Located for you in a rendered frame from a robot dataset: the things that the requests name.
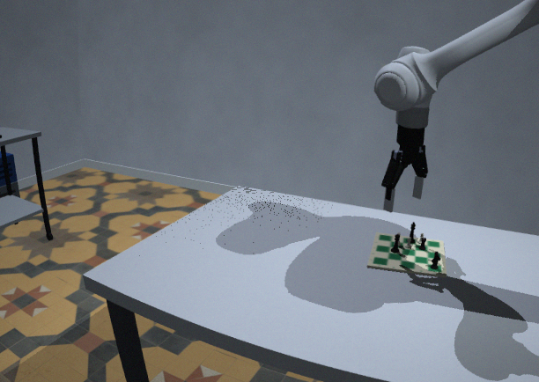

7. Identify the green and white chessboard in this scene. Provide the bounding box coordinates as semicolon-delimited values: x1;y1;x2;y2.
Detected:
367;232;447;277

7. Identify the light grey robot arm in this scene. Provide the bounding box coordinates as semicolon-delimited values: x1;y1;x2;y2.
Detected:
374;0;539;129

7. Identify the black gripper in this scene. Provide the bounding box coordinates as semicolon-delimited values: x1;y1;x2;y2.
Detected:
381;125;428;213

